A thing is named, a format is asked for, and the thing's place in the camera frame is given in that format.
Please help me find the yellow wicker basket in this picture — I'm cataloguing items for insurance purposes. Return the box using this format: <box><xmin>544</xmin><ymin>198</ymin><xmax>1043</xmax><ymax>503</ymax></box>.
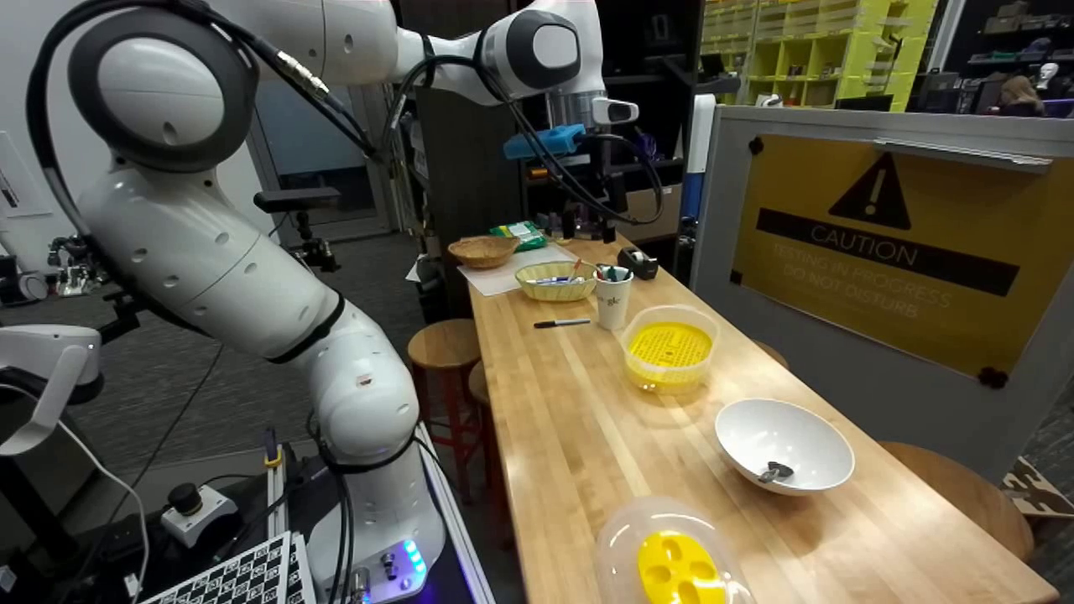
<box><xmin>512</xmin><ymin>260</ymin><xmax>595</xmax><ymax>301</ymax></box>

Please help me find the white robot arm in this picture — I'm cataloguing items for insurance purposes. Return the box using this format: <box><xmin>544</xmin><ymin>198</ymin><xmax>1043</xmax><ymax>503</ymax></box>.
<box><xmin>24</xmin><ymin>0</ymin><xmax>605</xmax><ymax>598</ymax></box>

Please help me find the small black device on table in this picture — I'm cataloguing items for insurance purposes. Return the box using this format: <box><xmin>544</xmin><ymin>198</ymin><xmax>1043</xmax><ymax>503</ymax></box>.
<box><xmin>616</xmin><ymin>248</ymin><xmax>659</xmax><ymax>283</ymax></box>

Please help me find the person in background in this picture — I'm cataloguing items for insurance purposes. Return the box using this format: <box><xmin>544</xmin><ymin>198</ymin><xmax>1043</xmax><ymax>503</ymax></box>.
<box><xmin>995</xmin><ymin>74</ymin><xmax>1043</xmax><ymax>116</ymax></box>

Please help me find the yellow caution sign panel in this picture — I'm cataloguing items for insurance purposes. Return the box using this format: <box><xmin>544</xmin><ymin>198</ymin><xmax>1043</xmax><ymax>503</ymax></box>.
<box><xmin>690</xmin><ymin>107</ymin><xmax>1074</xmax><ymax>476</ymax></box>

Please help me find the round wooden stool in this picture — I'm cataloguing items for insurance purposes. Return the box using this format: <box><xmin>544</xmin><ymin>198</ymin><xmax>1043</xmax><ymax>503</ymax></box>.
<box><xmin>406</xmin><ymin>317</ymin><xmax>478</xmax><ymax>453</ymax></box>

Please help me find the yellow green shelf unit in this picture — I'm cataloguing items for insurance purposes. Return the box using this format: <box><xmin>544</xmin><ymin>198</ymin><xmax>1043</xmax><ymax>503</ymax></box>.
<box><xmin>697</xmin><ymin>0</ymin><xmax>939</xmax><ymax>114</ymax></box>

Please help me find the white paper cup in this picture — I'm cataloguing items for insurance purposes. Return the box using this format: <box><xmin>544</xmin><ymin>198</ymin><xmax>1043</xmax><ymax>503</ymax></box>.
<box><xmin>595</xmin><ymin>265</ymin><xmax>635</xmax><ymax>333</ymax></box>

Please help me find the checkered calibration board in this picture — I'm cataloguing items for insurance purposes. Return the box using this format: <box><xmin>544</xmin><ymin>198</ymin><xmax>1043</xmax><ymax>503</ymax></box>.
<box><xmin>145</xmin><ymin>533</ymin><xmax>318</xmax><ymax>604</ymax></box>

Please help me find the clear container with yellow strainer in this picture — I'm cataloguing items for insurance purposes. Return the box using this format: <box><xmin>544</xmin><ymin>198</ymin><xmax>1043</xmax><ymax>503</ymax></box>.
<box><xmin>616</xmin><ymin>304</ymin><xmax>719</xmax><ymax>393</ymax></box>

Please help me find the clear lid with yellow tray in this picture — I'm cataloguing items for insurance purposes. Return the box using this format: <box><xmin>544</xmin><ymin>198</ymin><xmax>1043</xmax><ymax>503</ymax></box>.
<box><xmin>595</xmin><ymin>496</ymin><xmax>755</xmax><ymax>604</ymax></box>

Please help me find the white ceramic bowl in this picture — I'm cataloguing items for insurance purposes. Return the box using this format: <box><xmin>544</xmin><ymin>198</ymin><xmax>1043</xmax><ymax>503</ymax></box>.
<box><xmin>713</xmin><ymin>400</ymin><xmax>855</xmax><ymax>496</ymax></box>

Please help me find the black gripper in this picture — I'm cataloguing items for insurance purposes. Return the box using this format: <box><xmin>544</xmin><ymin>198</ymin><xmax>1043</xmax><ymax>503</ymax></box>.
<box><xmin>562</xmin><ymin>129</ymin><xmax>627</xmax><ymax>240</ymax></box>

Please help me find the black marker on table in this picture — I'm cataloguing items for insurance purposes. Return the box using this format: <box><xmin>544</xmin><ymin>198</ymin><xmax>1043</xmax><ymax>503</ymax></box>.
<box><xmin>534</xmin><ymin>317</ymin><xmax>589</xmax><ymax>329</ymax></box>

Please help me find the brown woven basket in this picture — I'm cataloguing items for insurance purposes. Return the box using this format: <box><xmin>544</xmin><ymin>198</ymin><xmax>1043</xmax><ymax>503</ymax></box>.
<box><xmin>445</xmin><ymin>235</ymin><xmax>518</xmax><ymax>267</ymax></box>

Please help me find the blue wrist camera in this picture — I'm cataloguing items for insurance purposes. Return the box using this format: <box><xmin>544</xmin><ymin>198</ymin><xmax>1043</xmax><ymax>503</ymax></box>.
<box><xmin>502</xmin><ymin>125</ymin><xmax>586</xmax><ymax>161</ymax></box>

